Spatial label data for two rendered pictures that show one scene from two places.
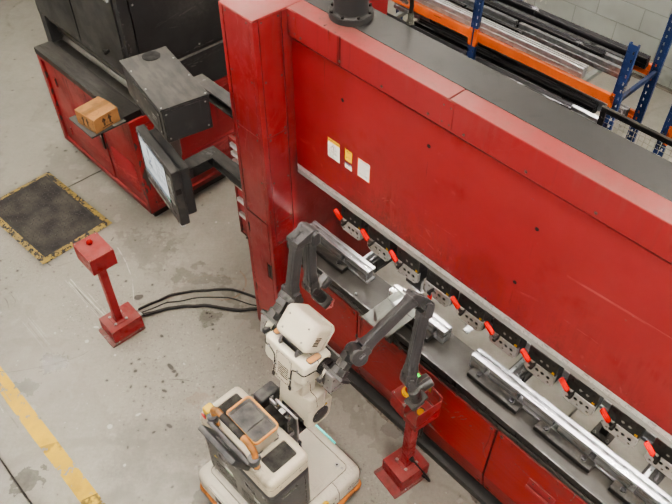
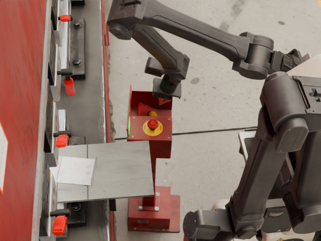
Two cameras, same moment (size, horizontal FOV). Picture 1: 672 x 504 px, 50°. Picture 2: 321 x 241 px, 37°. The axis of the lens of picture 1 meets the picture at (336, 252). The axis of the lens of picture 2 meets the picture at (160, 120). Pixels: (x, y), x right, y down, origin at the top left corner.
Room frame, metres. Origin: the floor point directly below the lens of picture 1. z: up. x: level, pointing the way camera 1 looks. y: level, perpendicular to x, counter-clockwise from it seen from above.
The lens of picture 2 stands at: (2.77, 0.23, 2.18)
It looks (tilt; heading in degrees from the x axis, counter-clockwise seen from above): 53 degrees down; 215
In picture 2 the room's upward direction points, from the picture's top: 3 degrees clockwise
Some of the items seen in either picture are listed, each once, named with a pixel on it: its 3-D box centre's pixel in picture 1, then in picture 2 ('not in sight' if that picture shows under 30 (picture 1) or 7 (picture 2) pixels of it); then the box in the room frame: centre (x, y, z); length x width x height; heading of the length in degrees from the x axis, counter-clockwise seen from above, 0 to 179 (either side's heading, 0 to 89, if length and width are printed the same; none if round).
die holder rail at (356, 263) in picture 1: (340, 251); not in sight; (2.79, -0.03, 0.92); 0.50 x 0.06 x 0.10; 42
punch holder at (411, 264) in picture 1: (412, 261); (35, 126); (2.40, -0.38, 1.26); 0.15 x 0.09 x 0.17; 42
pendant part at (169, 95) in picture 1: (176, 146); not in sight; (2.97, 0.83, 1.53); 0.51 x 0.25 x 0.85; 33
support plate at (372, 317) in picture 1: (392, 313); (105, 170); (2.28, -0.29, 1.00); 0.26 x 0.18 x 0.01; 132
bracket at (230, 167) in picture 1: (217, 174); not in sight; (3.15, 0.68, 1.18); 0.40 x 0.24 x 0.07; 42
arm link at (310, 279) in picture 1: (309, 260); (261, 170); (2.27, 0.12, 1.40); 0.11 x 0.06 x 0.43; 44
